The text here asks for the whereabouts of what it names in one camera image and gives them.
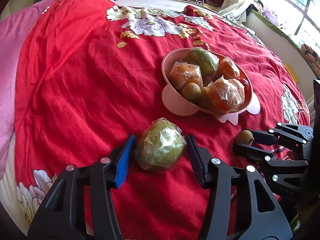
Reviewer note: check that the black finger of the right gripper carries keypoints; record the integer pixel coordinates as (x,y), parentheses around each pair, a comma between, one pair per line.
(252,152)

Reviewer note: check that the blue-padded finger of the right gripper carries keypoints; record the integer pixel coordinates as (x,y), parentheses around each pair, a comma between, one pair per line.
(265,136)

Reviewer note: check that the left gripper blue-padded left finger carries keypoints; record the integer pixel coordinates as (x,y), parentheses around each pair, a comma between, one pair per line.
(61,214)

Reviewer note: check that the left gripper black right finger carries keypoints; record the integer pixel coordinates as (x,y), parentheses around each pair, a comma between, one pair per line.
(259,213)

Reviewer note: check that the green fruit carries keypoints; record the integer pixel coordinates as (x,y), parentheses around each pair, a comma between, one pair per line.
(207,61)
(160,145)

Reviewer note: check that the wrapped orange bowl front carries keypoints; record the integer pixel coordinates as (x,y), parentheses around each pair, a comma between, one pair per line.
(226,95)

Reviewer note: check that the wrapped orange bowl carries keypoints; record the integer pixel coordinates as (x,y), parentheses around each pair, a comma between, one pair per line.
(226,95)
(183,73)

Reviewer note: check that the yellow paper on floor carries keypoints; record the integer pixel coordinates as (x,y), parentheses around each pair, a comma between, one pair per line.
(293,75)

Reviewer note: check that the wrapped green fruit in bowl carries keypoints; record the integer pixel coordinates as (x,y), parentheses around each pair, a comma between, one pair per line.
(207,61)

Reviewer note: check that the pink footed fruit bowl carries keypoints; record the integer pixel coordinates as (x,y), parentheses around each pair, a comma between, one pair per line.
(178,105)

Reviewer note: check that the wrapped orange bowl left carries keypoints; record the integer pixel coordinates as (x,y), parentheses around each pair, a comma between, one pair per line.
(183,73)

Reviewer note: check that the beige bed sheet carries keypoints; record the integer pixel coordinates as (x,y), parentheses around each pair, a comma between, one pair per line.
(178,6)

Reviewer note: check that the window frame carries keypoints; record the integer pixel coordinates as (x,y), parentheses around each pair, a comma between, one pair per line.
(296,17)

